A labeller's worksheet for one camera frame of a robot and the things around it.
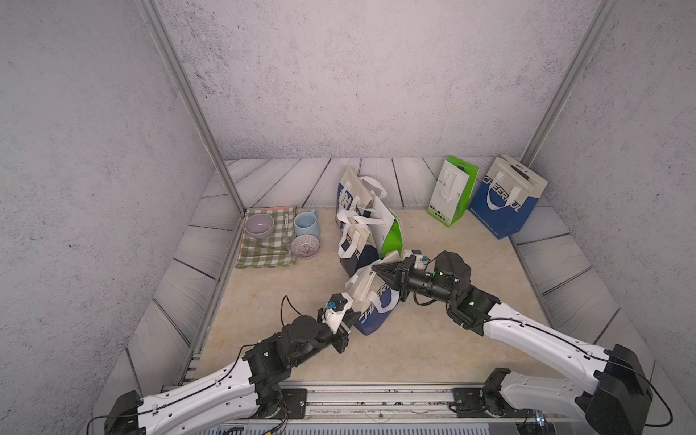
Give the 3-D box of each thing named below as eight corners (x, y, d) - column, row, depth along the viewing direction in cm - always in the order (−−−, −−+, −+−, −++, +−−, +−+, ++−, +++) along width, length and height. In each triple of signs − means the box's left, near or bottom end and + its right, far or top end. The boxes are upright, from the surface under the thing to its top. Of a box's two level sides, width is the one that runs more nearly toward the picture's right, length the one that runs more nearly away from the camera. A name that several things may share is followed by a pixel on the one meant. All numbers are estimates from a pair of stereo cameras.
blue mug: (295, 239, 111) (292, 229, 106) (298, 220, 118) (296, 209, 113) (319, 239, 111) (318, 228, 106) (321, 220, 118) (320, 209, 113)
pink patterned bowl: (291, 257, 106) (289, 250, 103) (294, 241, 112) (292, 234, 108) (319, 257, 106) (318, 250, 103) (321, 241, 112) (319, 234, 108)
